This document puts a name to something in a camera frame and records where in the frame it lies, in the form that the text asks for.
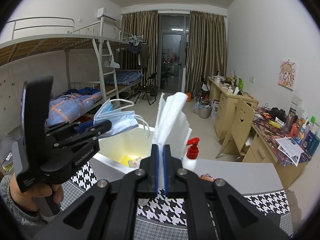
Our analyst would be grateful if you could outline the blue surgical mask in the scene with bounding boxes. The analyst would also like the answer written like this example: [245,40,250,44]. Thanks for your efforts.
[93,99,150,138]

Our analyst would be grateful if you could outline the white towel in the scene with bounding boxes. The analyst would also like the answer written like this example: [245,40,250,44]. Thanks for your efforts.
[152,92,192,189]

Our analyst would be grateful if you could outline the person's left hand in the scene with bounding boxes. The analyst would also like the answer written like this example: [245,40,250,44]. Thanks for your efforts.
[9,174,64,212]

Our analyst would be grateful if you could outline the white pump bottle red cap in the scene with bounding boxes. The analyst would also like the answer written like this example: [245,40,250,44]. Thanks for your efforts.
[182,137,200,171]

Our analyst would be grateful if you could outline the blue plaid quilt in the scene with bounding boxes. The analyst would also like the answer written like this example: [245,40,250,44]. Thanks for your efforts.
[46,87,102,126]

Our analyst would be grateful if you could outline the white foam box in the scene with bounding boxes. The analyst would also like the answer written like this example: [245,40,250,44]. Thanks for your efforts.
[88,127,186,205]

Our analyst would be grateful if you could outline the red snack packet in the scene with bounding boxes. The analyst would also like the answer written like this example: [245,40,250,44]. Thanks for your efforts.
[200,173,215,182]

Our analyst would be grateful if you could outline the metal bunk bed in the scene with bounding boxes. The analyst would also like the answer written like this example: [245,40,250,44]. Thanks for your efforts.
[1,17,143,137]

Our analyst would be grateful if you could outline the houndstooth table cloth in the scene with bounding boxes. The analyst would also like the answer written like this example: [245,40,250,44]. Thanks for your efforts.
[62,159,293,239]

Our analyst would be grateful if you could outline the wooden smiley chair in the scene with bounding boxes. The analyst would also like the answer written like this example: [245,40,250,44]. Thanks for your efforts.
[215,99,254,161]

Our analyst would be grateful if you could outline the orange bucket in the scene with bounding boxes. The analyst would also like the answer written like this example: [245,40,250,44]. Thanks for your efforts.
[186,92,192,102]

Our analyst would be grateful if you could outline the black folding chair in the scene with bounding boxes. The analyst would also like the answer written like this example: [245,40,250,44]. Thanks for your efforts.
[135,72,157,106]

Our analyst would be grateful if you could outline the long wooden desk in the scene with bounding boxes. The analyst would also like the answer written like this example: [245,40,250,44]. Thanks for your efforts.
[207,77,311,189]

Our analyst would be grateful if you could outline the right brown curtain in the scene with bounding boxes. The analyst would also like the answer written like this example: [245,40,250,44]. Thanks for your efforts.
[185,11,227,92]

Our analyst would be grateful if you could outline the brown curtain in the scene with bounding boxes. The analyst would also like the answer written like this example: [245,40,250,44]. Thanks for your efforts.
[120,10,158,83]
[185,11,227,92]

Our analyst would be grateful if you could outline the white air conditioner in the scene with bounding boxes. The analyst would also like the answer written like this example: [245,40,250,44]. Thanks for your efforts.
[97,8,117,22]

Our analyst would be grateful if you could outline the white paper sheets on desk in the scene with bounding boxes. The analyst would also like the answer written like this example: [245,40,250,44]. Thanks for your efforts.
[276,137,304,166]

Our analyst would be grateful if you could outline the left brown curtain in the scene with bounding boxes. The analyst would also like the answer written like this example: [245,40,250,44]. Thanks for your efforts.
[120,10,158,83]

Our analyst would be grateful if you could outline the glass balcony door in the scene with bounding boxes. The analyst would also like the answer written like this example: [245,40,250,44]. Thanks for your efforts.
[158,14,189,93]

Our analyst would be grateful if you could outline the pink cartoon wall poster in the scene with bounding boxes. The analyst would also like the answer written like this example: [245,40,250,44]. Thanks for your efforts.
[278,60,297,90]

